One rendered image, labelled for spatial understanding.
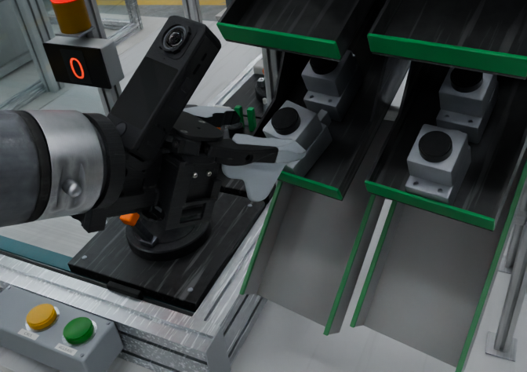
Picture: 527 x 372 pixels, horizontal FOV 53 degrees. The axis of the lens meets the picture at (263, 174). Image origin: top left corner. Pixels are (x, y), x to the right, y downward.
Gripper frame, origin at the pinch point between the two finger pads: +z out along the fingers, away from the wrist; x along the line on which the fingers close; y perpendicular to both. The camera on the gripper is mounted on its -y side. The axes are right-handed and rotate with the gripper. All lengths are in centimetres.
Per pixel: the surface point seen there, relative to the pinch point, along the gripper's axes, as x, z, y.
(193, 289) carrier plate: -12.4, 9.7, 30.1
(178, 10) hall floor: -353, 283, 31
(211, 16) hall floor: -314, 288, 26
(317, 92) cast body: -2.0, 9.8, -3.5
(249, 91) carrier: -50, 54, 11
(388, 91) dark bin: 4.6, 13.6, -5.9
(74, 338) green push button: -18.1, -4.8, 37.5
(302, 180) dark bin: 2.9, 4.8, 5.0
